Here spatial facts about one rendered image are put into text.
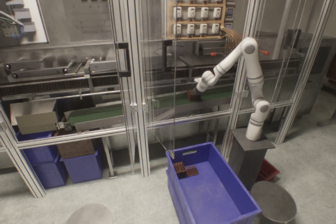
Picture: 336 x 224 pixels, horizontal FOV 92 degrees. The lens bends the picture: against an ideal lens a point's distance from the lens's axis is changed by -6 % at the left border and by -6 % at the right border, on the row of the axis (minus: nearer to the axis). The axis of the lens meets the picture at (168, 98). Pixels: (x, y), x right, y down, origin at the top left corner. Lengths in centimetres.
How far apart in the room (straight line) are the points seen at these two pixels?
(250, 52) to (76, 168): 162
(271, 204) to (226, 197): 30
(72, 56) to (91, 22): 33
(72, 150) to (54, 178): 35
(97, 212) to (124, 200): 36
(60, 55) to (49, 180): 108
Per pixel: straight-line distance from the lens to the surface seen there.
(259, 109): 128
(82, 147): 160
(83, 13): 169
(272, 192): 157
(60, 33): 175
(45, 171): 184
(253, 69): 114
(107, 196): 174
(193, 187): 146
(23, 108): 164
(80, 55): 167
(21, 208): 200
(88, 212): 141
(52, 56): 173
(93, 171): 180
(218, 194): 146
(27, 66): 160
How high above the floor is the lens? 142
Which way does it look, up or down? 28 degrees down
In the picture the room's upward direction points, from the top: straight up
